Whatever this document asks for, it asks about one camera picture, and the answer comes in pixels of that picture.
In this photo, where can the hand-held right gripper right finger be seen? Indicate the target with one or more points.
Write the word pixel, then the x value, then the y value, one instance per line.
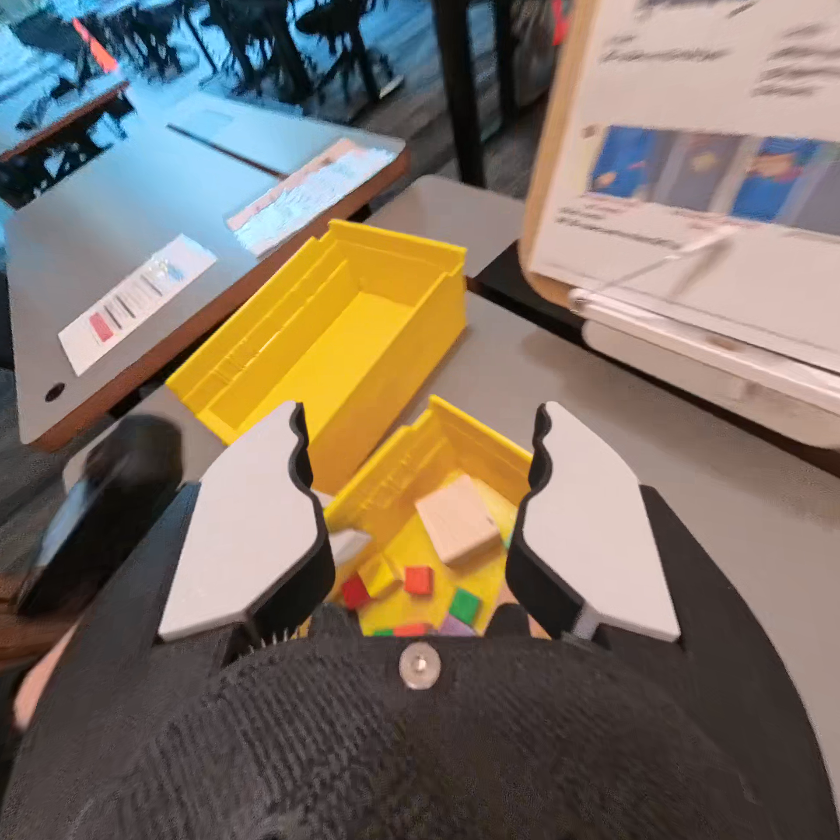
pixel 590 525

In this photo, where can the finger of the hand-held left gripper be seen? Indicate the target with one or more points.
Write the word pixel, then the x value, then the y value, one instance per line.
pixel 351 546

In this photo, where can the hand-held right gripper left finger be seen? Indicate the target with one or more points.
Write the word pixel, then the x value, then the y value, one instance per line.
pixel 243 525

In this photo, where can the yellow plastic box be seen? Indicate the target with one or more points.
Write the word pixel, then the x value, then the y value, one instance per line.
pixel 394 472
pixel 367 341

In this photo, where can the pile of wooden cubes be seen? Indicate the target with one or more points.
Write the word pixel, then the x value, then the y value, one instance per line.
pixel 456 518

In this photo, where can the person's left forearm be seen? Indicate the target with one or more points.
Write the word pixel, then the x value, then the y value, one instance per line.
pixel 39 689

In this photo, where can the white paper with red label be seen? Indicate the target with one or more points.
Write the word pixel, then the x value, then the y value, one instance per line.
pixel 131 302

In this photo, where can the white board stand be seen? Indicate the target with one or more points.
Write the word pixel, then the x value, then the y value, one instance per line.
pixel 656 354

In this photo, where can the grey table with wooden edge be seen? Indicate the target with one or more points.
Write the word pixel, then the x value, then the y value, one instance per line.
pixel 118 216

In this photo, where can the paper in clear sleeve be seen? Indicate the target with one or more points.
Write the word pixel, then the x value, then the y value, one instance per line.
pixel 315 190

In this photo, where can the printed sheet on wooden board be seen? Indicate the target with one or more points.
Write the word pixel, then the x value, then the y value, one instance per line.
pixel 689 131

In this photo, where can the orange strip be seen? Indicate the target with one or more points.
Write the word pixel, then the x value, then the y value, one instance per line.
pixel 95 46

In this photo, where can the black table leg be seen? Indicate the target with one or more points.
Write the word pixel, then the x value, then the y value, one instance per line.
pixel 459 92

